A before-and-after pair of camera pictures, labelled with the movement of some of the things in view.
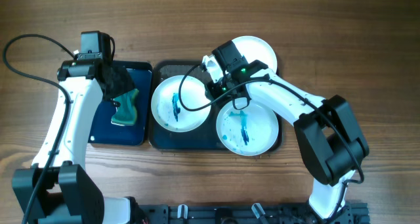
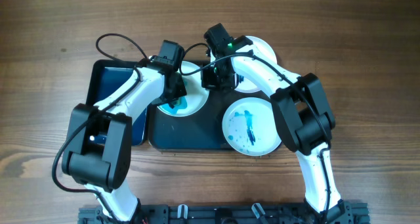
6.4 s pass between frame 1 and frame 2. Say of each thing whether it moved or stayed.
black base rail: stayed
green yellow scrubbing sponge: moved
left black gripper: moved
